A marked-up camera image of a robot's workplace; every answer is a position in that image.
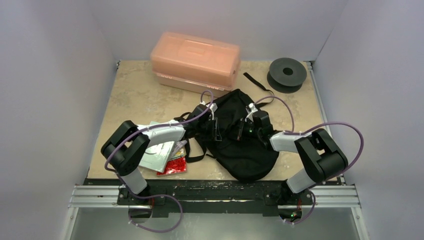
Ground black fabric student bag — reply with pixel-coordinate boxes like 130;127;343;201
186;89;279;183

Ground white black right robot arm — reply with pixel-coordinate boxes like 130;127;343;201
236;110;349;204

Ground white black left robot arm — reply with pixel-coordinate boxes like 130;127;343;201
100;102;218;205

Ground red patterned notebook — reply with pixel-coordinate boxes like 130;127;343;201
156;157;187;177

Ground dark grey filament spool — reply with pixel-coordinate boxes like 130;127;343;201
266;57;307;94

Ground silver foil booklet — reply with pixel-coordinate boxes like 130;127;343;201
138;120;186;173

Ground translucent orange plastic storage box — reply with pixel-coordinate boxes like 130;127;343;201
150;32;241;97

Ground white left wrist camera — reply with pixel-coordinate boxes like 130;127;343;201
206;103;218;113

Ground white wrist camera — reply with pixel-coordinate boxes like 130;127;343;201
244;103;258;122
206;103;218;113

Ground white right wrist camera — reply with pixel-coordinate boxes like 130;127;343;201
244;103;258;122

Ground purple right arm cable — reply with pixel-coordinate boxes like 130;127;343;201
255;96;365;190

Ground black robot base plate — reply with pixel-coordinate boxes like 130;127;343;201
82;178;314;220

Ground aluminium table edge rail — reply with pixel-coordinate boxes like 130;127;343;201
305;61;346;185

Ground aluminium front frame rail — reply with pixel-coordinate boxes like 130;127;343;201
68;185;361;208

